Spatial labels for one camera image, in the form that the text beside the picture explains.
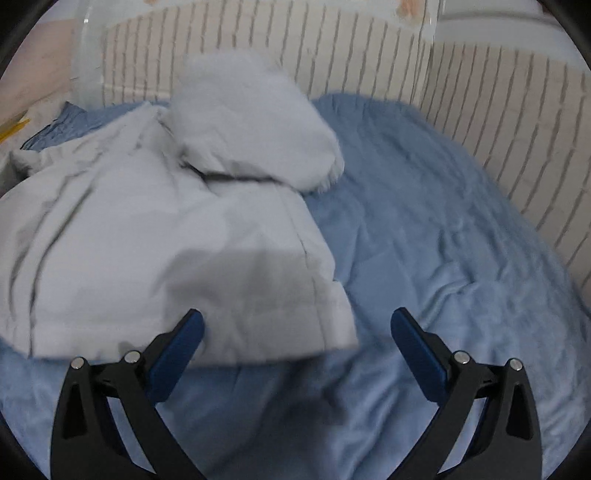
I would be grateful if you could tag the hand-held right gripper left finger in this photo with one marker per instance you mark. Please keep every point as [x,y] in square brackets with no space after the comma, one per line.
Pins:
[182,350]

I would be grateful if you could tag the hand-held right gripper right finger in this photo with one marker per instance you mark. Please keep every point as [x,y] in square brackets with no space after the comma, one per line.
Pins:
[415,350]

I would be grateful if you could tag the yellow strip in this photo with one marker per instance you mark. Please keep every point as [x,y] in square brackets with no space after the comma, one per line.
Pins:
[14,129]

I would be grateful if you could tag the floral patterned mattress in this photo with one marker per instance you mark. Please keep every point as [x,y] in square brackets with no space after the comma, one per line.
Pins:
[41,117]

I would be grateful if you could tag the blue bed blanket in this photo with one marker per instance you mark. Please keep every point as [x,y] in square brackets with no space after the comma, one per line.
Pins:
[415,230]

